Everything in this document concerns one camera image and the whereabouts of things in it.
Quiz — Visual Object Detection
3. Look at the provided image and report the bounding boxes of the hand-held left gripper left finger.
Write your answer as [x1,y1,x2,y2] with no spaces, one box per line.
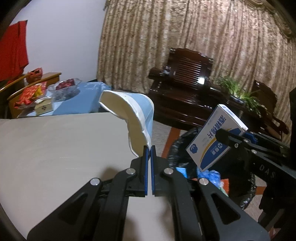
[26,146,149,241]

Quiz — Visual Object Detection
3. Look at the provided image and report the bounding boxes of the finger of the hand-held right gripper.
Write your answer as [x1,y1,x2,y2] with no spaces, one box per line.
[243,132,290,151]
[215,128,257,155]

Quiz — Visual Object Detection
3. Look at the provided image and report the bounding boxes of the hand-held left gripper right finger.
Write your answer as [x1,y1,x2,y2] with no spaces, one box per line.
[150,146,271,241]

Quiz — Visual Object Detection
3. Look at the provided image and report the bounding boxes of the white and blue carton box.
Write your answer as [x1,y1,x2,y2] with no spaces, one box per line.
[186,104,248,172]

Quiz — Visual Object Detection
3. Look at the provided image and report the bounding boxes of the trash bin with black bag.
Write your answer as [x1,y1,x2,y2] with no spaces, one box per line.
[165,126,257,209]

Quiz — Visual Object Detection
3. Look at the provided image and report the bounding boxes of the blue plastic wrapper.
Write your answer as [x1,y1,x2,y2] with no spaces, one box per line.
[196,168,223,188]

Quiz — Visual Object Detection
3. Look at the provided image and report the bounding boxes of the paper cup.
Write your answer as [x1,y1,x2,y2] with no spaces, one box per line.
[99,90,154,157]

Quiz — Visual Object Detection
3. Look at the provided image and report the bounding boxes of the bright blue plastic piece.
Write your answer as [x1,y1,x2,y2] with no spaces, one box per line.
[174,167,188,179]

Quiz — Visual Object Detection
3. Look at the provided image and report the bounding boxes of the dark wooden side table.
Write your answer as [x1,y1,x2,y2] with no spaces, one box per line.
[209,86,273,139]

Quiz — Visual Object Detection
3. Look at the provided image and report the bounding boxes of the dark wooden armchair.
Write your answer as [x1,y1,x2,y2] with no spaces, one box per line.
[148,48,214,129]
[251,80,289,142]

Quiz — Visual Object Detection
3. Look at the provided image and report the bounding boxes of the potted green plant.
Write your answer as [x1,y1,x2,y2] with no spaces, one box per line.
[214,76,264,114]

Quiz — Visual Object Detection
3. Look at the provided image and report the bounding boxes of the grey tablecloth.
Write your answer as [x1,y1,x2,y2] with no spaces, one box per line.
[0,111,171,241]

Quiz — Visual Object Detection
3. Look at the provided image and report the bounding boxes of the glass fruit bowl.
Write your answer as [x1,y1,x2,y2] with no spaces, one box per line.
[47,78,82,101]

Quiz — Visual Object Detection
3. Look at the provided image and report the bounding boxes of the beige patterned curtain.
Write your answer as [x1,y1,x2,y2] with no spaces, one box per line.
[96,0,296,116]

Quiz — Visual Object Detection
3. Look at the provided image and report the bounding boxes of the red apples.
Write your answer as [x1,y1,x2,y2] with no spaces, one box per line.
[55,79,75,90]

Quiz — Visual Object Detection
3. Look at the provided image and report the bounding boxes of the gold tissue box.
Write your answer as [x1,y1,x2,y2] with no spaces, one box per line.
[34,97,53,115]

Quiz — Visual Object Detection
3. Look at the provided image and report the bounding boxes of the light wooden cabinet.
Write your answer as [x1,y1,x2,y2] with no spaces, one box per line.
[9,72,62,117]

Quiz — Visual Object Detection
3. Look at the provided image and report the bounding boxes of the red yellow snack packet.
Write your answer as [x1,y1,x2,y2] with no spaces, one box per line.
[14,84,48,109]

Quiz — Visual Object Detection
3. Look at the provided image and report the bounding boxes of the red plastic bag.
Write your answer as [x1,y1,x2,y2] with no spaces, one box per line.
[26,68,43,82]

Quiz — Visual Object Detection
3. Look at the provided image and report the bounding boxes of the red cloth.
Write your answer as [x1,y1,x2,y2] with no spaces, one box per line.
[0,20,29,81]

